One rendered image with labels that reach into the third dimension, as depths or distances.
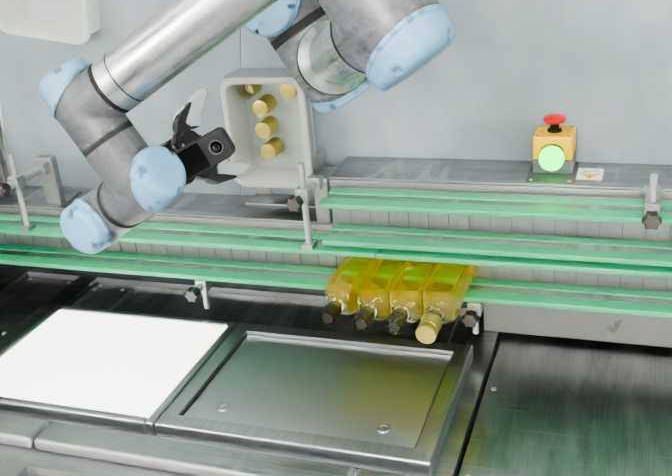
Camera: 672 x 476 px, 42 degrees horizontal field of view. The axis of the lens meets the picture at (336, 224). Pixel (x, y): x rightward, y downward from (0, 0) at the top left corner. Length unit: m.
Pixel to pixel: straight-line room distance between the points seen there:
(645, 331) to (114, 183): 0.98
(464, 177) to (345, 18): 0.66
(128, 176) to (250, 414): 0.52
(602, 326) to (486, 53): 0.54
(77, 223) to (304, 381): 0.54
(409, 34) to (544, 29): 0.65
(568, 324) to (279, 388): 0.55
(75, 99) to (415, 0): 0.44
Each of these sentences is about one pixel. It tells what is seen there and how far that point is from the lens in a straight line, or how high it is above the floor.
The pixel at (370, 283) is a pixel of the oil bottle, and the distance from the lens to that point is 1.52.
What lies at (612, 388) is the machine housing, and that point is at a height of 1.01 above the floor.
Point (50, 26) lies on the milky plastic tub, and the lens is 1.98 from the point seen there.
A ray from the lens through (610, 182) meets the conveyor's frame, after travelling 1.57.
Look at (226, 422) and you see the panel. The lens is 1.47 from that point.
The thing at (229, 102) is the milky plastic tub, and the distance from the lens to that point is 1.74.
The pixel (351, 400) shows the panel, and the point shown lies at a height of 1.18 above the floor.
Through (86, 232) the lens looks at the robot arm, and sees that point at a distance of 1.20.
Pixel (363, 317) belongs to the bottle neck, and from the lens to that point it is 1.44.
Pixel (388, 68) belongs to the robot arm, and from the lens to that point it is 1.00.
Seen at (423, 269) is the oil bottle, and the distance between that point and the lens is 1.55.
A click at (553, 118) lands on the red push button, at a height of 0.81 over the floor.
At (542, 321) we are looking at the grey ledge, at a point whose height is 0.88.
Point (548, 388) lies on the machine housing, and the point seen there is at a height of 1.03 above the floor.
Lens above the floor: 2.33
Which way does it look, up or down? 59 degrees down
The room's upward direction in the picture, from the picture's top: 141 degrees counter-clockwise
